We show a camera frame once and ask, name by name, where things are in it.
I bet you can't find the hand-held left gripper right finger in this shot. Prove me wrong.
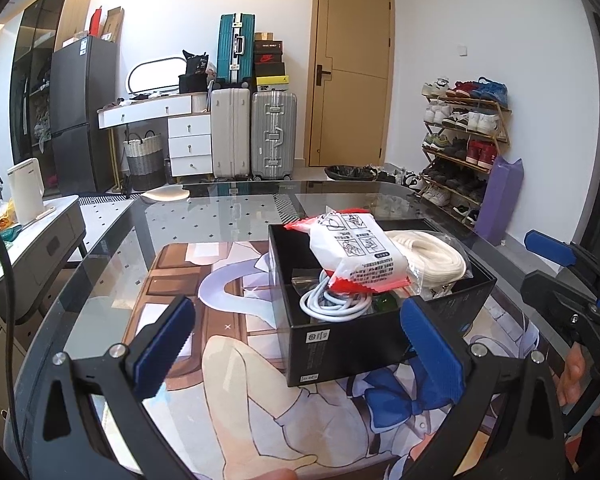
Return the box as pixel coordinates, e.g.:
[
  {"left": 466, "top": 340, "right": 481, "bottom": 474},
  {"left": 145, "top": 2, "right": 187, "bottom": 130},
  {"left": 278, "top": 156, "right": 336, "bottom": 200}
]
[{"left": 400, "top": 297, "right": 568, "bottom": 480}]

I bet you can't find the yellow black shoe box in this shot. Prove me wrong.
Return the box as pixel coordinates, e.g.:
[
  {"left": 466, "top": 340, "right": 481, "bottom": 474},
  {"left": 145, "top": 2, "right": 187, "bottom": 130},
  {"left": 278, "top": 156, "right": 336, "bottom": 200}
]
[{"left": 255, "top": 75, "right": 290, "bottom": 93}]

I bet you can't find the black plastic basin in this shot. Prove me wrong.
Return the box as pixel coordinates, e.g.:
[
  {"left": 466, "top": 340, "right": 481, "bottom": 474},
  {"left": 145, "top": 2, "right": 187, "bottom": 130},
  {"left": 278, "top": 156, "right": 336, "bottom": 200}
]
[{"left": 325, "top": 164, "right": 378, "bottom": 182}]

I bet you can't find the black cardboard box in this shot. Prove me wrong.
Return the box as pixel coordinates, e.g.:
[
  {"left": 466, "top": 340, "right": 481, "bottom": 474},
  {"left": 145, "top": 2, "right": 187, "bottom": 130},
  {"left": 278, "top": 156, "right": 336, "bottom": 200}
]
[{"left": 267, "top": 217, "right": 498, "bottom": 388}]

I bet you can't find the dark glass wardrobe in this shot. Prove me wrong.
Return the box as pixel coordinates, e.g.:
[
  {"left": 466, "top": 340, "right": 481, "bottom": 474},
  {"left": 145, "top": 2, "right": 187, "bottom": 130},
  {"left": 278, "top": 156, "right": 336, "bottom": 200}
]
[{"left": 10, "top": 0, "right": 93, "bottom": 196}]

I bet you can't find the wooden door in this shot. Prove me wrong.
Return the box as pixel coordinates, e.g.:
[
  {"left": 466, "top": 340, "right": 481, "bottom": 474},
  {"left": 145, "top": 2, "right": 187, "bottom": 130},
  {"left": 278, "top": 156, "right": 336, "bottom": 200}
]
[{"left": 304, "top": 0, "right": 395, "bottom": 167}]

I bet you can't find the group of racked shoes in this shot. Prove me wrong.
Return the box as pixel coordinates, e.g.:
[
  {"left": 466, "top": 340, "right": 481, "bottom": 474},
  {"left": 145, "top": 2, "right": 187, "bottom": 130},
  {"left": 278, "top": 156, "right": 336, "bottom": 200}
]
[{"left": 420, "top": 76, "right": 511, "bottom": 226}]

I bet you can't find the teal suitcase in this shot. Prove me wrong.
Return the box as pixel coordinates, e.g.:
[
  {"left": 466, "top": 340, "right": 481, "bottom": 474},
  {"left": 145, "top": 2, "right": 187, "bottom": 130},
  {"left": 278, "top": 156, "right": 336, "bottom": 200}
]
[{"left": 215, "top": 14, "right": 257, "bottom": 86}]

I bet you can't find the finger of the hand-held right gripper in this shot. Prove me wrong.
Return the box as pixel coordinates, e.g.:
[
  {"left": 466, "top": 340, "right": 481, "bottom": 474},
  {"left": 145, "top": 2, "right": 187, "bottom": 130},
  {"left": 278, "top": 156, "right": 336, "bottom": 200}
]
[
  {"left": 520, "top": 269, "right": 600, "bottom": 357},
  {"left": 525, "top": 229, "right": 600, "bottom": 307}
]

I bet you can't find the wooden shoe rack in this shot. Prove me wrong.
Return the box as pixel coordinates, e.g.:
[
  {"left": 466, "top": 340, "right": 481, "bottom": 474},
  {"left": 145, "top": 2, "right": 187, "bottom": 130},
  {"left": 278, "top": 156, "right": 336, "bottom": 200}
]
[{"left": 420, "top": 77, "right": 513, "bottom": 226}]

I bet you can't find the dark grey fridge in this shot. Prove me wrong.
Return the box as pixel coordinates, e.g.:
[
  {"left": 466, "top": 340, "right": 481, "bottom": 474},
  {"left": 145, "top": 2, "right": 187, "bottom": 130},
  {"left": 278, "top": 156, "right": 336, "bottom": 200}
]
[{"left": 50, "top": 35, "right": 118, "bottom": 196}]

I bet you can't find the white suitcase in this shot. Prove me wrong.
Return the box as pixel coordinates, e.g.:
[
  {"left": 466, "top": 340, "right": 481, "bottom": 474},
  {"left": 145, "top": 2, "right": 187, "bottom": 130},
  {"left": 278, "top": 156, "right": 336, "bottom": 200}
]
[{"left": 210, "top": 87, "right": 253, "bottom": 179}]

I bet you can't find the brown cardboard carton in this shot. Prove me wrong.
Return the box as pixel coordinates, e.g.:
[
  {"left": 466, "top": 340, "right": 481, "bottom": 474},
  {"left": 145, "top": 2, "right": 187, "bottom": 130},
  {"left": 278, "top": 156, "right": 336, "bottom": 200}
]
[{"left": 102, "top": 6, "right": 123, "bottom": 43}]

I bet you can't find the black bag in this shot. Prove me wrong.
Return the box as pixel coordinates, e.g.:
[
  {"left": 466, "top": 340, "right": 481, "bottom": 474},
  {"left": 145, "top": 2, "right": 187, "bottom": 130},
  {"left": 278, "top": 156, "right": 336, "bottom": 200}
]
[{"left": 178, "top": 50, "right": 211, "bottom": 94}]

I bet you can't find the person's right hand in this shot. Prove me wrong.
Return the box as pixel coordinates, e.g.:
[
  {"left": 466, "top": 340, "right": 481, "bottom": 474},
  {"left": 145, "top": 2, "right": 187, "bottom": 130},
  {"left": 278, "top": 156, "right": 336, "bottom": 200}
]
[{"left": 555, "top": 345, "right": 600, "bottom": 417}]

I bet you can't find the bagged white rope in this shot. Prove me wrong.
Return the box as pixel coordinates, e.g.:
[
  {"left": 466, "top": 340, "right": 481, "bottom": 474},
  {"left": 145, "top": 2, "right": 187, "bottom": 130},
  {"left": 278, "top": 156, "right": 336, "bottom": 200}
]
[{"left": 385, "top": 230, "right": 476, "bottom": 301}]

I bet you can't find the white electric kettle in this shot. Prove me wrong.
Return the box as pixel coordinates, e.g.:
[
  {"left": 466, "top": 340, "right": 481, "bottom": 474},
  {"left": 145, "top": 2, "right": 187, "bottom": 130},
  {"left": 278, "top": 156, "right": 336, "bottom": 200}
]
[{"left": 6, "top": 157, "right": 46, "bottom": 226}]

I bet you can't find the oval mirror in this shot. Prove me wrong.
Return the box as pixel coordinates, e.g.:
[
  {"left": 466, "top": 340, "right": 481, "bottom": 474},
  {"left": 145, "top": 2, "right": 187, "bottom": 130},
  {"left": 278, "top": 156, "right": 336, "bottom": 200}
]
[{"left": 126, "top": 55, "right": 188, "bottom": 98}]

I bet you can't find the white cable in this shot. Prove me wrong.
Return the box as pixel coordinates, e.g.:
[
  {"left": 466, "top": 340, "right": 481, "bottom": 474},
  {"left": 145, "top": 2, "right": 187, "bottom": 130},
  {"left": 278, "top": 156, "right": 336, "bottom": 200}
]
[{"left": 299, "top": 270, "right": 373, "bottom": 320}]

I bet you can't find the silver suitcase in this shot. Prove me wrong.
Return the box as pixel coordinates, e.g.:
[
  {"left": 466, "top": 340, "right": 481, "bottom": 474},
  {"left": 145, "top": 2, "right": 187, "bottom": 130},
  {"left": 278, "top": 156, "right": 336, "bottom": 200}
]
[{"left": 250, "top": 91, "right": 298, "bottom": 181}]

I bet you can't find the grey side table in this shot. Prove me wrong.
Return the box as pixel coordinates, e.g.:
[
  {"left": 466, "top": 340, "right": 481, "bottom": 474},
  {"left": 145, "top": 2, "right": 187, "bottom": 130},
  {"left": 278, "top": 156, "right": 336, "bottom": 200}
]
[{"left": 0, "top": 194, "right": 87, "bottom": 326}]

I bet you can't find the white dresser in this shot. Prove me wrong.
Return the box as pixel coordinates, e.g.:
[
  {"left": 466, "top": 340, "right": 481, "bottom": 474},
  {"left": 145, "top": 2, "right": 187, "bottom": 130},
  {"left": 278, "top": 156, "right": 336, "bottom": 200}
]
[{"left": 97, "top": 92, "right": 213, "bottom": 178}]

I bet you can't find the white red-edged packet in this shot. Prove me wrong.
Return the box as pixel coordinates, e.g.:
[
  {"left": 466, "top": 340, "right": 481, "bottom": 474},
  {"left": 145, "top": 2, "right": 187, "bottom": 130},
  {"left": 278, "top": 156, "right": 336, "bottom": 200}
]
[{"left": 283, "top": 208, "right": 413, "bottom": 295}]

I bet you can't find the woven laundry basket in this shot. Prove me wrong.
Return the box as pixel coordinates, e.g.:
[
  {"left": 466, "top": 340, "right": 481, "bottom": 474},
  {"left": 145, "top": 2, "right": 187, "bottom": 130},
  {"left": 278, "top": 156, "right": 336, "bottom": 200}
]
[{"left": 122, "top": 130, "right": 166, "bottom": 191}]

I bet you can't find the printed desk mat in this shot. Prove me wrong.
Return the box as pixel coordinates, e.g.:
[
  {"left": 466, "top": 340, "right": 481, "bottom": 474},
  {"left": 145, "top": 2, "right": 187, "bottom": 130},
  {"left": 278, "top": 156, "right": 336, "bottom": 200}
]
[{"left": 122, "top": 240, "right": 571, "bottom": 480}]

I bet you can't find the purple bag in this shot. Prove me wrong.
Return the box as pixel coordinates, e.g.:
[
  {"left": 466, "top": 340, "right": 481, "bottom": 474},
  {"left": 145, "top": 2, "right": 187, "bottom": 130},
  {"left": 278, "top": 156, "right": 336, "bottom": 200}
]
[{"left": 475, "top": 156, "right": 525, "bottom": 246}]

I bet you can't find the pile of loose shoes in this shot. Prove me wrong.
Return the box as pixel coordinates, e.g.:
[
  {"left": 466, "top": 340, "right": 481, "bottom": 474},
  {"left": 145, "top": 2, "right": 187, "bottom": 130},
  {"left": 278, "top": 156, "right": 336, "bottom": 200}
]
[{"left": 375, "top": 162, "right": 431, "bottom": 196}]

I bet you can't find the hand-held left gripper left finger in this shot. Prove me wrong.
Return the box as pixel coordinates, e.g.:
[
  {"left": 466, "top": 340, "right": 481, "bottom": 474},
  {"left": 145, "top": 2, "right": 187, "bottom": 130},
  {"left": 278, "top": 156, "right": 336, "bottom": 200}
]
[{"left": 27, "top": 295, "right": 198, "bottom": 480}]

